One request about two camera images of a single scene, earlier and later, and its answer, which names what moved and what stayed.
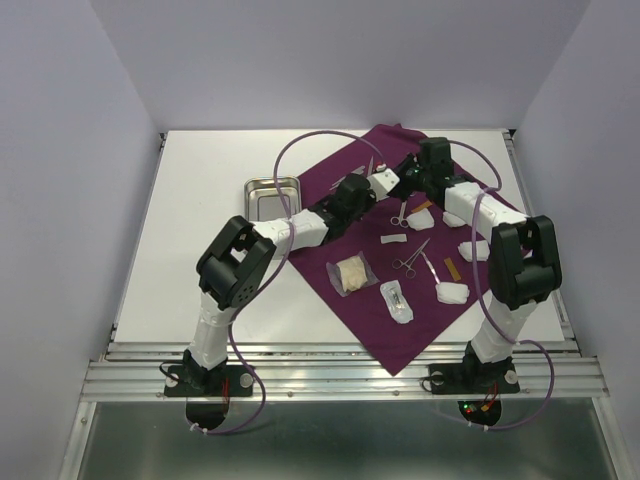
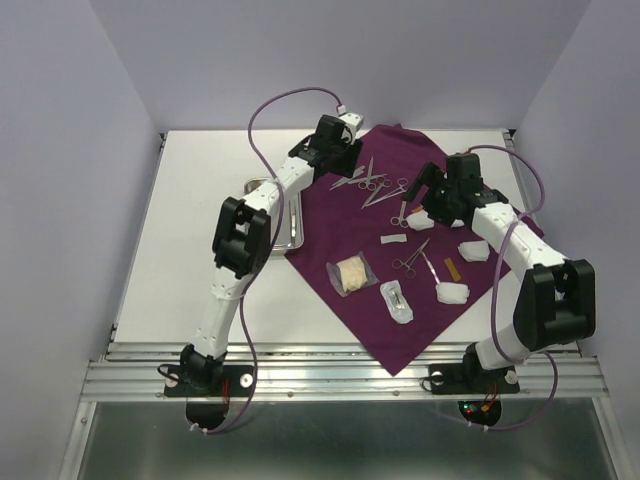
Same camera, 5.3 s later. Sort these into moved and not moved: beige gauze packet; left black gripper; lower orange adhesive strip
Moved: left black gripper
Not moved: beige gauze packet; lower orange adhesive strip
